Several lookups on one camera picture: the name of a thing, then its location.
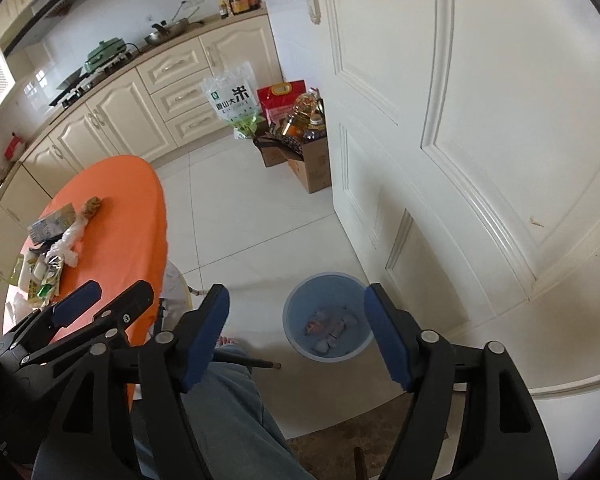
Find green instant noodle wrapper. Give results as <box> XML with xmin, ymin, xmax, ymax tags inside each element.
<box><xmin>9</xmin><ymin>252</ymin><xmax>65</xmax><ymax>310</ymax></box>

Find white plastic bag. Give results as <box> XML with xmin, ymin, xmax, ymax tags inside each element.
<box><xmin>45</xmin><ymin>214</ymin><xmax>88</xmax><ymax>268</ymax></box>

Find brown ginger lump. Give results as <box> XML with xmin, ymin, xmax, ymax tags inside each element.
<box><xmin>81</xmin><ymin>196</ymin><xmax>102</xmax><ymax>220</ymax></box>

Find milk carton box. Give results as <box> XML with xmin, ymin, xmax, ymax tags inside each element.
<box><xmin>28</xmin><ymin>204</ymin><xmax>76</xmax><ymax>245</ymax></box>

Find blue plastic trash bin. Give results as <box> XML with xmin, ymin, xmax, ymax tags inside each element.
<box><xmin>283</xmin><ymin>273</ymin><xmax>374</xmax><ymax>364</ymax></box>

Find lower kitchen cabinets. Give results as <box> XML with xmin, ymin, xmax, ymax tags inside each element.
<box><xmin>0</xmin><ymin>9</ymin><xmax>282</xmax><ymax>304</ymax></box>

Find white stool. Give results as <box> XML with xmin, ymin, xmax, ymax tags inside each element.
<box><xmin>149</xmin><ymin>261</ymin><xmax>204</xmax><ymax>336</ymax></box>

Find person's jeans legs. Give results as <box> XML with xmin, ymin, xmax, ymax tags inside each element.
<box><xmin>130</xmin><ymin>343</ymin><xmax>316</xmax><ymax>480</ymax></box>

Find gas stove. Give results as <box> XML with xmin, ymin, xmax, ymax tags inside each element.
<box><xmin>48</xmin><ymin>47</ymin><xmax>140</xmax><ymax>108</ymax></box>

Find small cardboard box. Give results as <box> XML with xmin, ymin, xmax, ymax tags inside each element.
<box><xmin>252</xmin><ymin>122</ymin><xmax>287</xmax><ymax>168</ymax></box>

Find white rice bag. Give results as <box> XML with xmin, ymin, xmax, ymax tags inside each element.
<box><xmin>200</xmin><ymin>62</ymin><xmax>264</xmax><ymax>140</ymax></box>

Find green electric pot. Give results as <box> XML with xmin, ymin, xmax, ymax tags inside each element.
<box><xmin>83</xmin><ymin>37</ymin><xmax>126</xmax><ymax>74</ymax></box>

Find cardboard box with bottles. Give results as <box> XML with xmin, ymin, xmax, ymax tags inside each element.
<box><xmin>275</xmin><ymin>88</ymin><xmax>332</xmax><ymax>194</ymax></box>

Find red rice bag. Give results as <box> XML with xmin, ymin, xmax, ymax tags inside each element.
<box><xmin>257</xmin><ymin>80</ymin><xmax>306</xmax><ymax>125</ymax></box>

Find white door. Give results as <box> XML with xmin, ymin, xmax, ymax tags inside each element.
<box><xmin>264</xmin><ymin>0</ymin><xmax>600</xmax><ymax>476</ymax></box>

